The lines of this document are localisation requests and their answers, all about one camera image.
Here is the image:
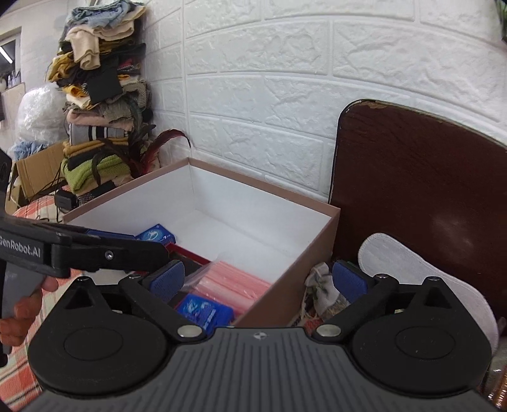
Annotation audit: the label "plaid bedsheet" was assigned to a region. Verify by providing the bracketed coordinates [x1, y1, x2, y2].
[0, 194, 104, 412]

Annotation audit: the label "person's left hand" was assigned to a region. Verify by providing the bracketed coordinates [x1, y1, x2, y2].
[0, 275, 60, 346]

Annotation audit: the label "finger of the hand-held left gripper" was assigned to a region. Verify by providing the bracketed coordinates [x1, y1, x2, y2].
[51, 235, 171, 278]

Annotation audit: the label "blue medicine box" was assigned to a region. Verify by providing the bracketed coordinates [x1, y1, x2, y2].
[135, 224, 177, 244]

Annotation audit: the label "pink-brown cardboard box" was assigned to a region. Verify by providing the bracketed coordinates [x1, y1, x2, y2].
[61, 156, 341, 329]

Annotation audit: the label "white insole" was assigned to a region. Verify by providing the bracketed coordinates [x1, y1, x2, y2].
[357, 233, 499, 353]

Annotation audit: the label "floral wrapper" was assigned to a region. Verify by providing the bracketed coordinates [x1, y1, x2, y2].
[303, 261, 351, 321]

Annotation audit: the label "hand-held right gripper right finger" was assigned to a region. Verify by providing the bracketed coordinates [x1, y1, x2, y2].
[313, 260, 456, 339]

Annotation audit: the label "open brown carton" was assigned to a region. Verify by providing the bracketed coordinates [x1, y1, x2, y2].
[10, 143, 68, 207]

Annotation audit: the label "small blue cube box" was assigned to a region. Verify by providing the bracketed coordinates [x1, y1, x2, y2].
[174, 293, 234, 331]

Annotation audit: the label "red-white box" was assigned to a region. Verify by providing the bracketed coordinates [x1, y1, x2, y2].
[164, 242, 210, 266]

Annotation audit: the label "white plastic bag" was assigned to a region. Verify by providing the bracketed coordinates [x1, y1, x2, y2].
[16, 85, 70, 143]

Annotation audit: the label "dark wooden headboard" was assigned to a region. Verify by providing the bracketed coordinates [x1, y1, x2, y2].
[329, 99, 507, 302]

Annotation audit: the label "dark red feathers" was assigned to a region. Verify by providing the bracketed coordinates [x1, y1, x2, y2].
[93, 99, 193, 179]

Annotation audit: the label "pink zip bag packet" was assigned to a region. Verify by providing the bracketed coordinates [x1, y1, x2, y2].
[180, 259, 272, 313]

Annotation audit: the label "pile of folded clothes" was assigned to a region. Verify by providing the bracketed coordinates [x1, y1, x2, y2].
[48, 0, 159, 196]

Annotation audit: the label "black power adapter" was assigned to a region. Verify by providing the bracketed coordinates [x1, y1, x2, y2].
[53, 189, 79, 211]

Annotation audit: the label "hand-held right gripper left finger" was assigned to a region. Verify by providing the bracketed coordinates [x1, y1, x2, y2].
[63, 260, 207, 340]

